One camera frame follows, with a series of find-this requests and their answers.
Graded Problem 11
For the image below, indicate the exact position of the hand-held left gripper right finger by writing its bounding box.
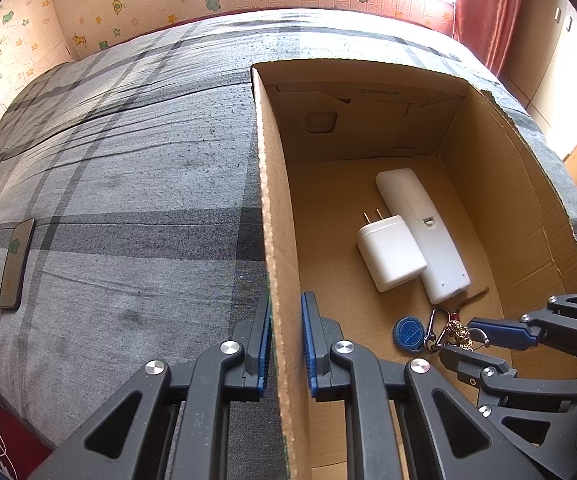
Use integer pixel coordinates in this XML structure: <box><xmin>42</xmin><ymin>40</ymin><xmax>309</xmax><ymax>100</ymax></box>
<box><xmin>301</xmin><ymin>291</ymin><xmax>544</xmax><ymax>480</ymax></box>

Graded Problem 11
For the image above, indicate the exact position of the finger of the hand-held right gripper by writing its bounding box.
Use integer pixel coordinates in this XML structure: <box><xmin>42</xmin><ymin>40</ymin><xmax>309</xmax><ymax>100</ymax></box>
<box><xmin>469</xmin><ymin>291</ymin><xmax>577</xmax><ymax>361</ymax></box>
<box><xmin>439</xmin><ymin>344</ymin><xmax>577</xmax><ymax>413</ymax></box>

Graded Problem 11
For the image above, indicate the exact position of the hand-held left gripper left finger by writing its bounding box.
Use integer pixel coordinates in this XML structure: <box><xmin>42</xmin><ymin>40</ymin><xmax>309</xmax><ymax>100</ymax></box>
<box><xmin>28</xmin><ymin>292</ymin><xmax>274</xmax><ymax>480</ymax></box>

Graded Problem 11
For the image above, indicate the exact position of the keychain with blue fob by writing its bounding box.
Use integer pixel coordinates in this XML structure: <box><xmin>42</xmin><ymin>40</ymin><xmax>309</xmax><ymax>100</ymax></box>
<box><xmin>393</xmin><ymin>287</ymin><xmax>492</xmax><ymax>358</ymax></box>

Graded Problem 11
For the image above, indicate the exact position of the large white wall charger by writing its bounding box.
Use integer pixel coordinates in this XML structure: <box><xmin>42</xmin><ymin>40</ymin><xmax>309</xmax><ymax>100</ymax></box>
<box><xmin>357</xmin><ymin>208</ymin><xmax>428</xmax><ymax>293</ymax></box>

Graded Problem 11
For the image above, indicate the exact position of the white remote control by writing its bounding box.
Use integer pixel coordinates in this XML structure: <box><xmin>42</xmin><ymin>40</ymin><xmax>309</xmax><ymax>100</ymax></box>
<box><xmin>375</xmin><ymin>167</ymin><xmax>471</xmax><ymax>306</ymax></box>

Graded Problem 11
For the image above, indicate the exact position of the brown cardboard box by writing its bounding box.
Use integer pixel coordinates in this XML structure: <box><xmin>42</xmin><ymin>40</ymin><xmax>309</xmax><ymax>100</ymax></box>
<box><xmin>249</xmin><ymin>57</ymin><xmax>577</xmax><ymax>480</ymax></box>

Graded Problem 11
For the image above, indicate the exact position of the grey plaid bedsheet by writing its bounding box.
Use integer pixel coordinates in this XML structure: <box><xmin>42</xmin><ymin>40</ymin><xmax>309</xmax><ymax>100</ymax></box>
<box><xmin>0</xmin><ymin>10</ymin><xmax>577</xmax><ymax>480</ymax></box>

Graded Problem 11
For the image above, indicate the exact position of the dark red bed base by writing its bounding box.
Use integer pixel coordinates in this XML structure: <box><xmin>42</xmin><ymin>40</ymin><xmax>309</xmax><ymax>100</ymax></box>
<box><xmin>0</xmin><ymin>355</ymin><xmax>52</xmax><ymax>480</ymax></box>

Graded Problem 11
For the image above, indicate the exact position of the dark smartphone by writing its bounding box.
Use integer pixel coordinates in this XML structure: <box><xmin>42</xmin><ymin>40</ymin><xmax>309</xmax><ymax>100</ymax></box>
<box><xmin>0</xmin><ymin>217</ymin><xmax>36</xmax><ymax>311</ymax></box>

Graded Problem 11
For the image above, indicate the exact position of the beige wardrobe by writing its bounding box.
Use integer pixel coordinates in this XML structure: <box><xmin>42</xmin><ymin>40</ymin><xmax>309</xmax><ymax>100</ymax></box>
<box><xmin>499</xmin><ymin>0</ymin><xmax>577</xmax><ymax>176</ymax></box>

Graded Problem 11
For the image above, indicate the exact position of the red curtain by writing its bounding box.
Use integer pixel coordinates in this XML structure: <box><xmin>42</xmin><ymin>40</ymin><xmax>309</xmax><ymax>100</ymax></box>
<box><xmin>453</xmin><ymin>0</ymin><xmax>529</xmax><ymax>73</ymax></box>

